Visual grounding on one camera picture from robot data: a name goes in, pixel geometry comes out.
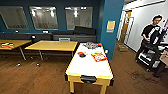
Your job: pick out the red round puck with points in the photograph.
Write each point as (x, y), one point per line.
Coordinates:
(80, 52)

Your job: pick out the dark bowl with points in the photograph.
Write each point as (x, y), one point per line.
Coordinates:
(82, 55)

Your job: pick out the small yellow item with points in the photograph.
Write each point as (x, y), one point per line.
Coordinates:
(97, 52)

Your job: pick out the small red item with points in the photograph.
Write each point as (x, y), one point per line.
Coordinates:
(99, 45)

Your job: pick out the yellow white air hockey table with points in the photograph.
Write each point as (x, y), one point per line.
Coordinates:
(86, 68)

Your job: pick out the light grey box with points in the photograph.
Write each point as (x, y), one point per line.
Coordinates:
(64, 39)

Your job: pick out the white pillar outlet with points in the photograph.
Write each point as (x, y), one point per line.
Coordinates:
(106, 51)

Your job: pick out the framed interior window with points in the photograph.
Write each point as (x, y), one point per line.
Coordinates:
(79, 18)
(11, 18)
(43, 18)

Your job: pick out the yellow wooden table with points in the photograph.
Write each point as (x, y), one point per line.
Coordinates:
(51, 45)
(18, 42)

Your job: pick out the beige pillar notice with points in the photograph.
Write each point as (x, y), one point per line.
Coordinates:
(110, 26)

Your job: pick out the tan floor crate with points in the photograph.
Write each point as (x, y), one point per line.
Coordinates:
(122, 47)

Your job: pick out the tall metal rack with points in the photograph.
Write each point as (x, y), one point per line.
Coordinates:
(129, 30)

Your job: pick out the long dark bench sofa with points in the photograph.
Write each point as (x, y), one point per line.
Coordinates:
(23, 36)

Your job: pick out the person in black top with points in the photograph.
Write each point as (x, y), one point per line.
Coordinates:
(151, 31)

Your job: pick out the small orange object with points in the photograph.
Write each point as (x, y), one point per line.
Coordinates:
(6, 45)

